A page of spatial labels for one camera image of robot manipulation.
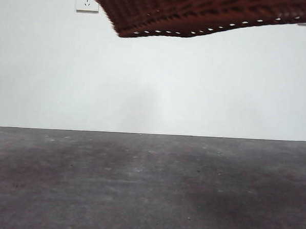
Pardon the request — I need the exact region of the brown wicker basket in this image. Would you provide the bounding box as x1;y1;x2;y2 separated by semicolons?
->
84;0;306;48

